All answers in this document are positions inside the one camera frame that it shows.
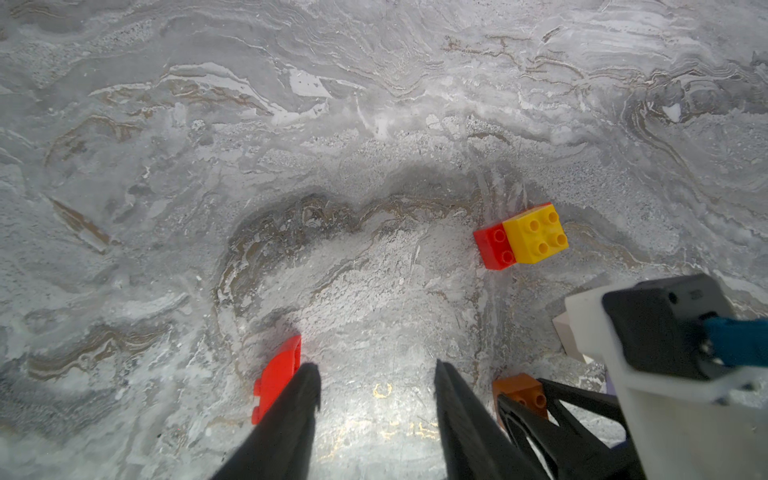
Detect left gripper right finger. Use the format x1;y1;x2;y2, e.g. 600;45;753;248
434;360;546;479

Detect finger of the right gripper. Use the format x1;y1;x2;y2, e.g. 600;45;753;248
496;379;645;479

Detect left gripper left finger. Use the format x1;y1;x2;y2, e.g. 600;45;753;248
213;363;321;480

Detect orange 2x2 lego brick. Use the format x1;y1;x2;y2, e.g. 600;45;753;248
492;373;548;419

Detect small red lego brick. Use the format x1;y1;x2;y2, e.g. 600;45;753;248
251;335;302;425

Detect red 2x4 lego brick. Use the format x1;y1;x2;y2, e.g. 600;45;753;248
473;223;516;271

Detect yellow 2x2 lego brick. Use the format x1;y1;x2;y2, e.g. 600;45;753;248
502;203;569;264

